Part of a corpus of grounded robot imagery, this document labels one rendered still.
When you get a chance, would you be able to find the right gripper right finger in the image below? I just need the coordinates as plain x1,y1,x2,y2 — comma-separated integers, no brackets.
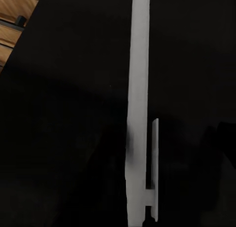
215,121,236,170

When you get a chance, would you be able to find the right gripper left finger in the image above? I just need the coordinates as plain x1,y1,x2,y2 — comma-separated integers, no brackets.
54,122,128,227

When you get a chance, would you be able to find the pen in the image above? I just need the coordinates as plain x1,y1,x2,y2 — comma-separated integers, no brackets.
124,0,158,227

